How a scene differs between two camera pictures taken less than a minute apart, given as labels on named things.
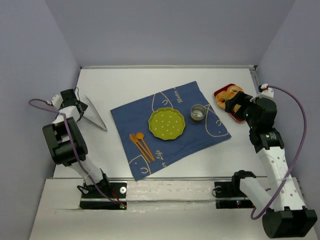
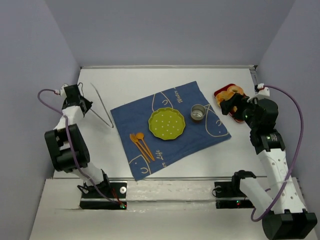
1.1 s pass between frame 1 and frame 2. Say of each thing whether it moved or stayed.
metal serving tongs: moved
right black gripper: stayed
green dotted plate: stayed
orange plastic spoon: stayed
